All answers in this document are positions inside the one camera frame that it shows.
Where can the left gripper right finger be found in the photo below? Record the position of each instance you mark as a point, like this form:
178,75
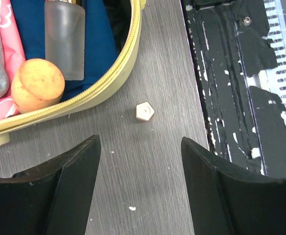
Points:
226,199

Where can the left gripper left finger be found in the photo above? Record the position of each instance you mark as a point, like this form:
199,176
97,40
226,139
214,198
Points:
54,197

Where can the orange egg-shaped sponge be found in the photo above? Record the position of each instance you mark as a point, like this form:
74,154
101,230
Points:
37,84

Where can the small brown bottle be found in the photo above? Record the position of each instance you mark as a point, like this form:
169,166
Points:
144,111

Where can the pink patterned garment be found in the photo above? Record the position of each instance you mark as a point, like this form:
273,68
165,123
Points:
13,54

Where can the blue shirt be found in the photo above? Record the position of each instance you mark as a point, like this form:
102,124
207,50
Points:
100,50

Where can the copper round bottle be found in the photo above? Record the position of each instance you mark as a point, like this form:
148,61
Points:
65,36

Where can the yellow suitcase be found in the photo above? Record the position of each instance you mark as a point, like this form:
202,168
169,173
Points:
103,89

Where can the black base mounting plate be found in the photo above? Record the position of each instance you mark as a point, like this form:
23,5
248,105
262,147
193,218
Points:
212,36

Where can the aluminium frame rail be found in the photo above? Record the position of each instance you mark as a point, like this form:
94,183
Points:
261,34

